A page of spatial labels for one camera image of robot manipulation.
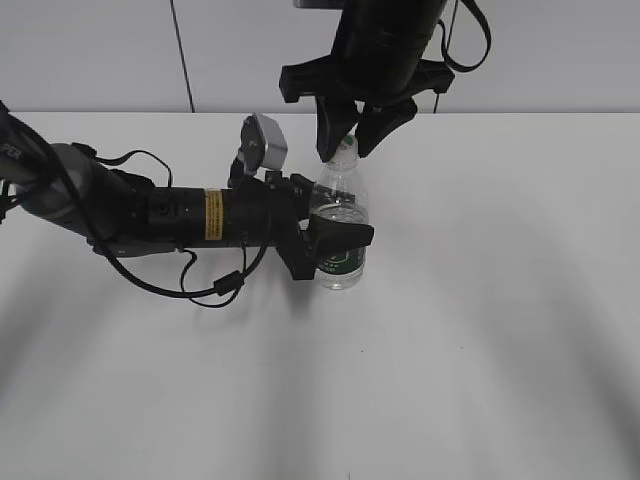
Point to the clear Cestbon water bottle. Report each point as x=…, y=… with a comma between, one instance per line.
x=344, y=270

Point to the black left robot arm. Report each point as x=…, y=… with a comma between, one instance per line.
x=127, y=215

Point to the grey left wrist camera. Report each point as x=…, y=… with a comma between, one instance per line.
x=262, y=144

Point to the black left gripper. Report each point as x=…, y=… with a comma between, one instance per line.
x=267, y=213

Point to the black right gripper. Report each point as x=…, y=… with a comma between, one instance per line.
x=378, y=69

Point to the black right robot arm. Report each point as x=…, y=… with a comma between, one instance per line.
x=405, y=19

